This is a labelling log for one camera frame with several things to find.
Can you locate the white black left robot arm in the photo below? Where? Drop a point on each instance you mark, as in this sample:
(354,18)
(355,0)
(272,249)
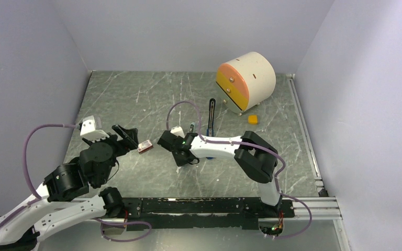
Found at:
(74,192)

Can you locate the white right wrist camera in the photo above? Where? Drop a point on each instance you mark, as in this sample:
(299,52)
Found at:
(178,131)

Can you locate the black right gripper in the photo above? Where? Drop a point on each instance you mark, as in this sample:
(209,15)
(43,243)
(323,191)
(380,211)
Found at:
(180,162)

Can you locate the yellow eraser block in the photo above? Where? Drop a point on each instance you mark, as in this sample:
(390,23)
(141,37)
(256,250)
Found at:
(253,119)

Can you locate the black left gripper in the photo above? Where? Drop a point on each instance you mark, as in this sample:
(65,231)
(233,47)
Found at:
(130,136)

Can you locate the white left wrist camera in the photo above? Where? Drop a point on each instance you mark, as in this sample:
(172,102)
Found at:
(91,127)

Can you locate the aluminium frame rail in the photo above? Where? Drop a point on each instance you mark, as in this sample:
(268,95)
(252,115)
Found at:
(316,208)

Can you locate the cream round drawer cabinet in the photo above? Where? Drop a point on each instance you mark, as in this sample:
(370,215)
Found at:
(246,81)

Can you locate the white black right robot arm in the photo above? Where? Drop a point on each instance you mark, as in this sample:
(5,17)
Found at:
(253,154)

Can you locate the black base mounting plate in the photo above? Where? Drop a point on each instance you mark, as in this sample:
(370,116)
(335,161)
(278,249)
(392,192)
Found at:
(189,222)

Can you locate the red white staple box sleeve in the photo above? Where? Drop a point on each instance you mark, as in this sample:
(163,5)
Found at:
(144,146)

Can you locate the light blue white stapler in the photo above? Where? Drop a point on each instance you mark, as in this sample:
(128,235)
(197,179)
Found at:
(193,128)

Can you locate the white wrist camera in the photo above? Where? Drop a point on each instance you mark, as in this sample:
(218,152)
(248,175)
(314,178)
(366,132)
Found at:
(91,127)
(178,131)

